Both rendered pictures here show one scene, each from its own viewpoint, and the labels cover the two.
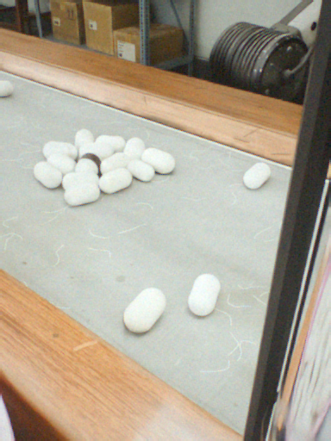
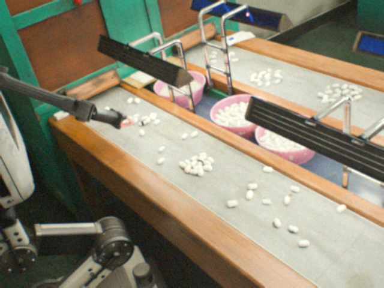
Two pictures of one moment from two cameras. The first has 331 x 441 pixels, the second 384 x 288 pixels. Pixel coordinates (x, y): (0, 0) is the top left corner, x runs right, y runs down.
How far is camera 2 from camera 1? 2.07 m
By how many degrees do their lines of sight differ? 108
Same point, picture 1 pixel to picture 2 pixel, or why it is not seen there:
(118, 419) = (200, 119)
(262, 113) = (146, 177)
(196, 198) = (177, 158)
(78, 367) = (204, 123)
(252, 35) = (114, 225)
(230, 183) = (167, 162)
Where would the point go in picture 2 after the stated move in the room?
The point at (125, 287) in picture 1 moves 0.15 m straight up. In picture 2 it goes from (197, 140) to (191, 110)
